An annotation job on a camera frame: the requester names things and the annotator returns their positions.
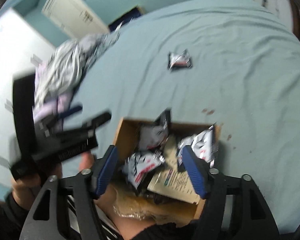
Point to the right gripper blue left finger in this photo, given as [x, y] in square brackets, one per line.
[103, 170]

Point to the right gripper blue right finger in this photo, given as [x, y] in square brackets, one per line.
[198, 171]

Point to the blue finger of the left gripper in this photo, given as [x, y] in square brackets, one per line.
[69, 112]
[97, 121]

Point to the black white snack packet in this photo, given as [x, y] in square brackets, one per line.
[204, 146]
[139, 164]
[179, 61]

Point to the beige snack packet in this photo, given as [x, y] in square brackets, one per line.
[171, 183]

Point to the brown cardboard box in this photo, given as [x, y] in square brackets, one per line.
[143, 135]

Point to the black foil snack packet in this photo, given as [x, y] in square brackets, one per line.
[164, 120]

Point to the person left hand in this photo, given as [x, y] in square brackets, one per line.
[23, 189]

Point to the lilac quilt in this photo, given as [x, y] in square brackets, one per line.
[52, 106]

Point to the crumpled grey blanket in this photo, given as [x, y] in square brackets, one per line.
[68, 64]

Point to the white door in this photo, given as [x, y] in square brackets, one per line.
[74, 17]

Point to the teal bed sheet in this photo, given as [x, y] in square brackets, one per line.
[245, 77]

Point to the dark blue framed board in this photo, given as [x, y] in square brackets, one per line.
[128, 16]

